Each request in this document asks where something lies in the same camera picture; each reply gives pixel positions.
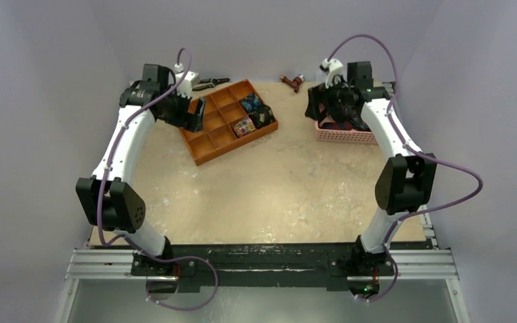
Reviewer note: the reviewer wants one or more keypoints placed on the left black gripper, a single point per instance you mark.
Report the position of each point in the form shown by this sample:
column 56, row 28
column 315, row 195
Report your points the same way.
column 187, row 120

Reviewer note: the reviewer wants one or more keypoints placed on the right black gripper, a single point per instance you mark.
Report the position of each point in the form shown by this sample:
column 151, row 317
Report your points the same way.
column 320, row 105

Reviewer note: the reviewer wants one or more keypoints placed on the pink plastic basket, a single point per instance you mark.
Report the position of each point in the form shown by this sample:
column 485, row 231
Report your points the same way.
column 331, row 131

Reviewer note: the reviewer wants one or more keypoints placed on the colourful patterned tie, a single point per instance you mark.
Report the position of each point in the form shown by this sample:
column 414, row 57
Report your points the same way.
column 243, row 127

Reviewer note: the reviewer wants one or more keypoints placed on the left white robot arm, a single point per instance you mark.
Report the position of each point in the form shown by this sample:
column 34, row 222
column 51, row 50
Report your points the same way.
column 107, row 196

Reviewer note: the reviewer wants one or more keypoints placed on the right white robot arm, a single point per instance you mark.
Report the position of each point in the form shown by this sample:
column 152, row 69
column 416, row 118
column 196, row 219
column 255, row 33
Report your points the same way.
column 406, row 181

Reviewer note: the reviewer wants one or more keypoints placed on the dark ties in basket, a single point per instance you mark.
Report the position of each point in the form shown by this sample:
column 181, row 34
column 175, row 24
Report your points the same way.
column 354, row 123

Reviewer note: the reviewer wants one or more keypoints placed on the black pliers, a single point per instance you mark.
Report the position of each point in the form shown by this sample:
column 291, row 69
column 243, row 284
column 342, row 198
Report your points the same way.
column 210, row 83

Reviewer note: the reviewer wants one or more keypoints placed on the orange compartment tray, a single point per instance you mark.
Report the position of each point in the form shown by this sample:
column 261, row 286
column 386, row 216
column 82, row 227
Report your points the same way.
column 222, row 110

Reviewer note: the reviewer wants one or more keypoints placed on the blue rolled tie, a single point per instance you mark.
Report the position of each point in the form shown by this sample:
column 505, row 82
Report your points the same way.
column 251, row 103

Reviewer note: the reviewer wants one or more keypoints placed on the black rolled tie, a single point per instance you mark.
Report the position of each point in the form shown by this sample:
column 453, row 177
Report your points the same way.
column 262, row 116

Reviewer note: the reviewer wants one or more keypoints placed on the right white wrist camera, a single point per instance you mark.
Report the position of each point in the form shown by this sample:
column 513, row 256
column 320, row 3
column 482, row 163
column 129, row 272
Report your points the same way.
column 333, row 71

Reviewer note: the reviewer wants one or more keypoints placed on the brown handled tool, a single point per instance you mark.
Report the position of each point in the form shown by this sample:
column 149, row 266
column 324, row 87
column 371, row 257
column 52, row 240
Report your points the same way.
column 295, row 83

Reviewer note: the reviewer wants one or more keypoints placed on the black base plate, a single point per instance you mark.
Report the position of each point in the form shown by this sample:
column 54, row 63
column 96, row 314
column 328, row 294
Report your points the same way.
column 301, row 265

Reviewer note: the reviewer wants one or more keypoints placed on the aluminium frame rail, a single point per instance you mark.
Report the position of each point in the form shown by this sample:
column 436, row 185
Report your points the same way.
column 414, row 260

